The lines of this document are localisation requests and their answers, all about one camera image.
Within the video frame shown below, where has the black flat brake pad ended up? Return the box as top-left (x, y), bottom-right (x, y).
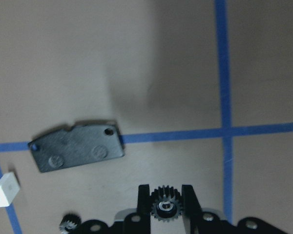
top-left (27, 119), bottom-right (125, 173)

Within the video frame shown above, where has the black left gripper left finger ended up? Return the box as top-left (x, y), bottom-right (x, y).
top-left (137, 184), bottom-right (151, 234)

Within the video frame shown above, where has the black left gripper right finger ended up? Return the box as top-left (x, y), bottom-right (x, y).
top-left (182, 185), bottom-right (202, 234)

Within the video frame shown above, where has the white curved plastic arc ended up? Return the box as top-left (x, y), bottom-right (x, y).
top-left (0, 172), bottom-right (20, 208)

